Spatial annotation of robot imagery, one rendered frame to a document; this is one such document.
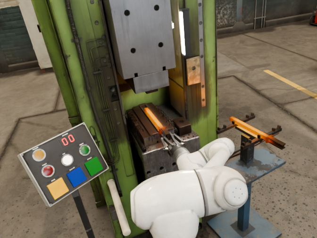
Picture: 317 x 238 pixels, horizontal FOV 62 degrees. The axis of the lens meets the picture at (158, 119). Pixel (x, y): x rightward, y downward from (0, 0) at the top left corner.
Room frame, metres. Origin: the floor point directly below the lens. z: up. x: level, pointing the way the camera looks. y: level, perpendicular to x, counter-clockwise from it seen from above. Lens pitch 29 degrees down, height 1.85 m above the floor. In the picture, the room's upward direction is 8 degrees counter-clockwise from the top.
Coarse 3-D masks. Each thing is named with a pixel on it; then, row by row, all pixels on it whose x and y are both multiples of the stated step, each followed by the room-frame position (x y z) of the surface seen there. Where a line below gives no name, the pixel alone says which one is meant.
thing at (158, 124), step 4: (144, 108) 1.68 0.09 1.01; (148, 108) 1.68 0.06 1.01; (148, 112) 1.61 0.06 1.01; (152, 116) 1.55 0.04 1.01; (152, 120) 1.51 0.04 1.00; (156, 120) 1.48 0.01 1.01; (156, 124) 1.44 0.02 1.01; (160, 124) 1.43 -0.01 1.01; (160, 128) 1.36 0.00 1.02; (164, 128) 1.35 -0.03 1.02; (160, 132) 1.36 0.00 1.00; (164, 132) 1.31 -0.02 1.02; (168, 132) 1.30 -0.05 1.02; (168, 136) 1.29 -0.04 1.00
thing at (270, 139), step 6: (234, 120) 1.46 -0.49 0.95; (240, 120) 1.45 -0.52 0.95; (240, 126) 1.42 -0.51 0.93; (246, 126) 1.37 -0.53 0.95; (252, 132) 1.32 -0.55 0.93; (258, 132) 1.29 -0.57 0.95; (264, 138) 1.24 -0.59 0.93; (270, 138) 1.21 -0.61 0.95; (276, 144) 1.18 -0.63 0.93; (282, 144) 1.14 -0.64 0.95
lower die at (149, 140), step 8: (152, 104) 1.76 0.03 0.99; (128, 112) 1.71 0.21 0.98; (136, 112) 1.67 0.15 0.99; (144, 112) 1.63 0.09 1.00; (152, 112) 1.62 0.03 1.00; (160, 112) 1.62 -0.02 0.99; (144, 120) 1.54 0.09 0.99; (160, 120) 1.51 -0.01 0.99; (144, 128) 1.45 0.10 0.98; (152, 128) 1.42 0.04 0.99; (168, 128) 1.40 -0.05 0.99; (144, 136) 1.36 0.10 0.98; (152, 136) 1.36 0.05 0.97; (160, 136) 1.37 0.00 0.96; (144, 144) 1.34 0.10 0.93; (152, 144) 1.36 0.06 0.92
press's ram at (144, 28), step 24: (120, 0) 1.34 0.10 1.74; (144, 0) 1.38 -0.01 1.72; (168, 0) 1.41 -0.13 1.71; (120, 24) 1.34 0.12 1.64; (144, 24) 1.37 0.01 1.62; (168, 24) 1.41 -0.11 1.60; (120, 48) 1.33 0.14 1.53; (144, 48) 1.37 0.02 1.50; (168, 48) 1.41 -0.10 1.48; (120, 72) 1.38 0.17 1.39; (144, 72) 1.36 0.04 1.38
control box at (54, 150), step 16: (80, 128) 1.20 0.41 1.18; (48, 144) 1.08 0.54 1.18; (80, 144) 1.15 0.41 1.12; (32, 160) 1.01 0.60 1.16; (48, 160) 1.04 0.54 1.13; (80, 160) 1.10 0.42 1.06; (32, 176) 0.97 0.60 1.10; (48, 176) 0.99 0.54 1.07; (64, 176) 1.02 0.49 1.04; (96, 176) 1.08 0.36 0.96; (48, 192) 0.94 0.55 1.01
